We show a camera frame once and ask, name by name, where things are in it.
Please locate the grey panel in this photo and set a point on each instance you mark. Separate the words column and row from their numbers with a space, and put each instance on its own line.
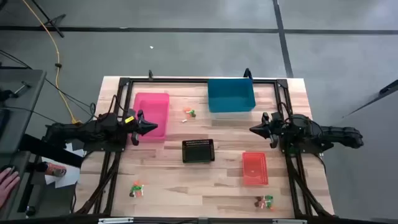
column 373, row 155

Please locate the black slotted plastic basket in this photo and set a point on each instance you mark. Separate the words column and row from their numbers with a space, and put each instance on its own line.
column 198, row 151

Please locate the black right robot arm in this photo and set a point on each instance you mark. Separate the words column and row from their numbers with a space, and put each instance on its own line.
column 339, row 135

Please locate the orange slotted plastic basket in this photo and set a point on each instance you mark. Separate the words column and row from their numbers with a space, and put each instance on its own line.
column 255, row 169

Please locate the pink plastic bin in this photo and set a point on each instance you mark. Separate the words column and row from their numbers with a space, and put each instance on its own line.
column 152, row 109

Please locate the black tripod stand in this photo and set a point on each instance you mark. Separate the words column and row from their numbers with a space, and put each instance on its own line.
column 49, row 21

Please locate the black table clamp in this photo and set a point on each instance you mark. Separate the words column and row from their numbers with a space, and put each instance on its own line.
column 247, row 74
column 150, row 74

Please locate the white paper sheet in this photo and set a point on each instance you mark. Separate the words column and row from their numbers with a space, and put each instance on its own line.
column 70, row 177

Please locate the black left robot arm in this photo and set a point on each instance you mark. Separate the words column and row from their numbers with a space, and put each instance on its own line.
column 87, row 133

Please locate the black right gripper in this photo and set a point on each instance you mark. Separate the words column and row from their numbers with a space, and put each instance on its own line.
column 278, row 130

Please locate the person's hand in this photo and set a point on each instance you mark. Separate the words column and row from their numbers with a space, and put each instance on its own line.
column 7, row 186

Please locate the orange can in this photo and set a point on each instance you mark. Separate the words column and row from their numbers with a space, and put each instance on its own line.
column 56, row 170

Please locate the grey desk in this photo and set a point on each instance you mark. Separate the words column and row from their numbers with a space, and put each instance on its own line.
column 21, row 124

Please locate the silver metal bracket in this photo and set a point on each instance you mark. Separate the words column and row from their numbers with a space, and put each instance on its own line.
column 289, row 221
column 115, row 220

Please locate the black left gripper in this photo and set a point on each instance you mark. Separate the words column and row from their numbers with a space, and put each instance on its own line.
column 136, row 127

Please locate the blue plastic bin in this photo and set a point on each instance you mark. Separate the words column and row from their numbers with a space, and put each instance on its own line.
column 231, row 95

